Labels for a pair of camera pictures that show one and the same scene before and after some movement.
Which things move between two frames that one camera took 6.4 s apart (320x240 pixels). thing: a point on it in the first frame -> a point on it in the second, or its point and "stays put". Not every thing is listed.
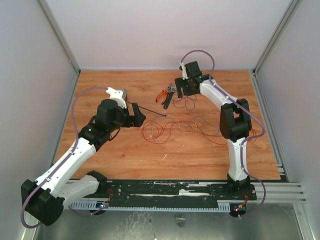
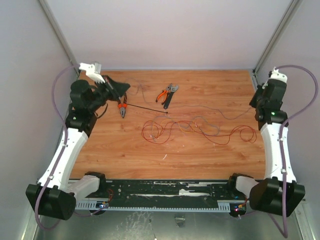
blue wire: (183, 127) stays put
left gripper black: (136, 120) -> (116, 89)
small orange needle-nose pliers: (163, 92) stays put
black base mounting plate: (173, 192) stays put
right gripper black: (180, 86) -> (261, 93)
